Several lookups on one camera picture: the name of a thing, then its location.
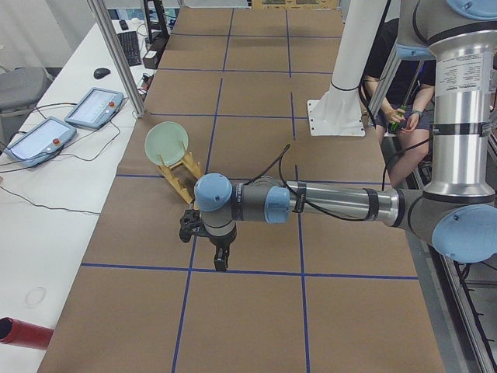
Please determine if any seated person in black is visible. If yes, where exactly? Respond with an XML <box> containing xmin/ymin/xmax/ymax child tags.
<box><xmin>363</xmin><ymin>19</ymin><xmax>436</xmax><ymax>187</ymax></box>

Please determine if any red cylinder tube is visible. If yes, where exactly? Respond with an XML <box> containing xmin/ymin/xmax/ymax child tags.
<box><xmin>1</xmin><ymin>317</ymin><xmax>54</xmax><ymax>350</ymax></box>

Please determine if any black computer mouse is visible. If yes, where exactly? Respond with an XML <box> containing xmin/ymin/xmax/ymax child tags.
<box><xmin>93</xmin><ymin>68</ymin><xmax>110</xmax><ymax>79</ymax></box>

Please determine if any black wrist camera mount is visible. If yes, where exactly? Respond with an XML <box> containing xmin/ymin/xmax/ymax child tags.
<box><xmin>179</xmin><ymin>209</ymin><xmax>207</xmax><ymax>243</ymax></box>

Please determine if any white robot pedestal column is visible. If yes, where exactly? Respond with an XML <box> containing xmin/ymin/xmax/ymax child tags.
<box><xmin>308</xmin><ymin>0</ymin><xmax>388</xmax><ymax>137</ymax></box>

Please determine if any far teach pendant tablet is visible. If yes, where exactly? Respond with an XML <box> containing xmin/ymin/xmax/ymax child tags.
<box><xmin>64</xmin><ymin>87</ymin><xmax>124</xmax><ymax>129</ymax></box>

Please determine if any light green plate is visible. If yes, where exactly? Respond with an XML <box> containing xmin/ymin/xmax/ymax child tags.
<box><xmin>144</xmin><ymin>121</ymin><xmax>189</xmax><ymax>166</ymax></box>

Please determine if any near teach pendant tablet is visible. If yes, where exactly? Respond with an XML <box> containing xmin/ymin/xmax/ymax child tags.
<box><xmin>5</xmin><ymin>117</ymin><xmax>77</xmax><ymax>167</ymax></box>

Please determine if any black keyboard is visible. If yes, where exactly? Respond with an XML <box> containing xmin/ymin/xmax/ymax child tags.
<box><xmin>117</xmin><ymin>31</ymin><xmax>141</xmax><ymax>66</ymax></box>

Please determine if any wooden dish rack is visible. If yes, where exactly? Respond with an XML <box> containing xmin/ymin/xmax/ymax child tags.
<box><xmin>158</xmin><ymin>152</ymin><xmax>204</xmax><ymax>204</ymax></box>

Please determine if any aluminium frame post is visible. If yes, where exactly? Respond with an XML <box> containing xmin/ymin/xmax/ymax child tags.
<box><xmin>87</xmin><ymin>0</ymin><xmax>145</xmax><ymax>118</ymax></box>

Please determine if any teach pendant tablet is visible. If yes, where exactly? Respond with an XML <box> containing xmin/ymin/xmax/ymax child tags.
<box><xmin>64</xmin><ymin>87</ymin><xmax>124</xmax><ymax>129</ymax></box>
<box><xmin>5</xmin><ymin>117</ymin><xmax>77</xmax><ymax>167</ymax></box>

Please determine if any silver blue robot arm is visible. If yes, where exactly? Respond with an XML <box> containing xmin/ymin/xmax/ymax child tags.
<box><xmin>179</xmin><ymin>1</ymin><xmax>496</xmax><ymax>271</ymax></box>

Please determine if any grey office chair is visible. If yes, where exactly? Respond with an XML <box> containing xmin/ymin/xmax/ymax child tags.
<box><xmin>1</xmin><ymin>67</ymin><xmax>52</xmax><ymax>113</ymax></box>

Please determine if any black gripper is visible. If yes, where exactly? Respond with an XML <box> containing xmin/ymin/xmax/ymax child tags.
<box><xmin>204</xmin><ymin>222</ymin><xmax>237</xmax><ymax>271</ymax></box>

